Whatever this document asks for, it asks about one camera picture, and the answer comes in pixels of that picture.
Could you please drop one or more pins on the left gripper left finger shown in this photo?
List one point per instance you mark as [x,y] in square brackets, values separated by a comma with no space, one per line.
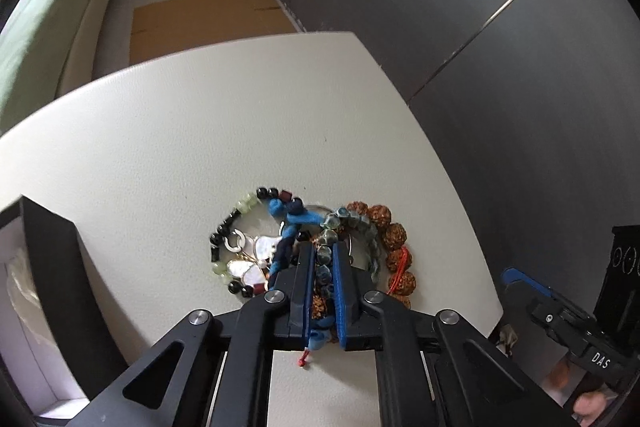
[292,328]

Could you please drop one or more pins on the person's right hand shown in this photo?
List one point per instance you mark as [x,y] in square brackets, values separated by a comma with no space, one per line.
[590,404]

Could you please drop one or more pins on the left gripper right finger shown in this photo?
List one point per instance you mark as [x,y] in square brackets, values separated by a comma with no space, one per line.
[357,329]

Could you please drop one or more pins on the white butterfly brooch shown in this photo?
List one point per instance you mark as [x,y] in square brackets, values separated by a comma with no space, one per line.
[251,257]

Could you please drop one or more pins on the brown cardboard sheet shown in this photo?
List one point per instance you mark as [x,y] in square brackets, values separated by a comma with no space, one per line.
[172,26]

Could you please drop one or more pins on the bed with green blanket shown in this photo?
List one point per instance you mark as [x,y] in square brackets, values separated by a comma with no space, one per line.
[48,48]

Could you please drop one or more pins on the black jewelry box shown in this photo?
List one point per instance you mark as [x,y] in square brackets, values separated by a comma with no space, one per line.
[63,334]

